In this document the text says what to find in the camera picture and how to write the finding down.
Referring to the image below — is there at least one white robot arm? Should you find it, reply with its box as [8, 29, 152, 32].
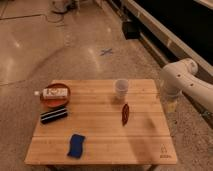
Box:
[161, 58, 213, 113]

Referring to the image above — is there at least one wooden table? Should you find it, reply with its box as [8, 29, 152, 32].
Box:
[25, 79, 177, 165]

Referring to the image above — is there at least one dark red patterned object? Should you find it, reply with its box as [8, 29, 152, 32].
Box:
[122, 103, 129, 126]

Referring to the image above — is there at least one white labelled bottle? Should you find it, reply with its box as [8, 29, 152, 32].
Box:
[34, 88, 68, 99]

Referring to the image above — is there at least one black box on floor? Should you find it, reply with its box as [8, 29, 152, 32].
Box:
[122, 22, 140, 39]

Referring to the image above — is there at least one blue sponge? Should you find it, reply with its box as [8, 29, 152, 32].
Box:
[67, 134, 85, 158]

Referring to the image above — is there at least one black striped case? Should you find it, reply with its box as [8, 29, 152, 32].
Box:
[40, 107, 68, 124]

